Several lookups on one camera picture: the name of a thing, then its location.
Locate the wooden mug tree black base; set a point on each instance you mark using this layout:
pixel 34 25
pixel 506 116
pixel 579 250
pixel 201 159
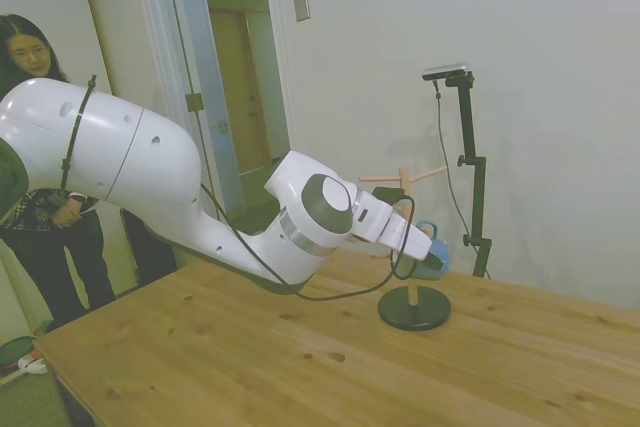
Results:
pixel 430 312

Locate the white open door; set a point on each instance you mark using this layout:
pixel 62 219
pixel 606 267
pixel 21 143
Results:
pixel 200 47

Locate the brown wooden door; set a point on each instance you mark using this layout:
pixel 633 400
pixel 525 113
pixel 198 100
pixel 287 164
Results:
pixel 235 97

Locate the dark wrist camera box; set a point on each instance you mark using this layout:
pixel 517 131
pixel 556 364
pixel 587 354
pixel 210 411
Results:
pixel 387 193

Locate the grey wall switch plate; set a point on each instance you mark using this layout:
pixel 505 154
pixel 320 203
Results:
pixel 301 3

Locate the person with dark hair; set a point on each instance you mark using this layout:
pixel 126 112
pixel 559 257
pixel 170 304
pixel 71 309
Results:
pixel 30 52

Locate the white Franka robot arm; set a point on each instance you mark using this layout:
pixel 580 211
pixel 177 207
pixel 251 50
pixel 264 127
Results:
pixel 125 147

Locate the black camera stand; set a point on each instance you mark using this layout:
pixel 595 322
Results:
pixel 469 122

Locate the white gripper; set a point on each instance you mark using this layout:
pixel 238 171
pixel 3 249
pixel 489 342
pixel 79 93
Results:
pixel 407 242

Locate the blue enamel mug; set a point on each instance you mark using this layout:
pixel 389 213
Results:
pixel 441 247

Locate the white shoe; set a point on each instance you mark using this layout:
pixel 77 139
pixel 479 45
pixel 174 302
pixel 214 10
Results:
pixel 32 364

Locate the grey stereo camera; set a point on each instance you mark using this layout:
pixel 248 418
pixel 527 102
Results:
pixel 447 71

